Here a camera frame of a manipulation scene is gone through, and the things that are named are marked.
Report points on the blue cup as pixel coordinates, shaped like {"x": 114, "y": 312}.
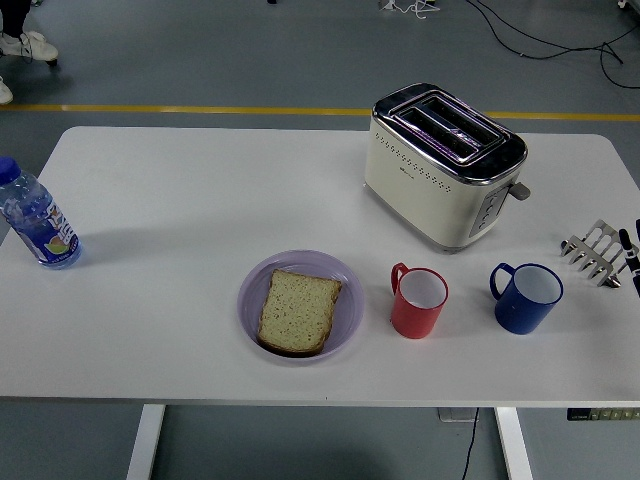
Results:
{"x": 520, "y": 315}

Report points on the clear blue-capped drink bottle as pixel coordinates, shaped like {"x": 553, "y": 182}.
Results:
{"x": 45, "y": 230}

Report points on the purple plate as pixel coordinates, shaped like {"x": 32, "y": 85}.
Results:
{"x": 250, "y": 310}

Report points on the table height control panel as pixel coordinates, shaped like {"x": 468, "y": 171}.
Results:
{"x": 600, "y": 414}

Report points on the cream chrome toaster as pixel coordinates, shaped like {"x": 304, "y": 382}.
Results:
{"x": 425, "y": 200}

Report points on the person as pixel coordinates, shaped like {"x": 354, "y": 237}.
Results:
{"x": 35, "y": 45}
{"x": 5, "y": 92}

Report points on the white table leg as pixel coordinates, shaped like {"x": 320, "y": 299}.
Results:
{"x": 512, "y": 445}
{"x": 145, "y": 445}

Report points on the metal toast rack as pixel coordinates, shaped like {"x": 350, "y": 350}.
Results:
{"x": 600, "y": 240}

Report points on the red cup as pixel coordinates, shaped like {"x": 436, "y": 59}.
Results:
{"x": 415, "y": 320}

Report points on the grey box under table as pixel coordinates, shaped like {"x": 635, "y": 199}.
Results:
{"x": 455, "y": 415}

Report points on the bread slice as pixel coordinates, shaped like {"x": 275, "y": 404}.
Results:
{"x": 300, "y": 312}

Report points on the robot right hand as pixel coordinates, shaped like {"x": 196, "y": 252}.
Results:
{"x": 636, "y": 270}

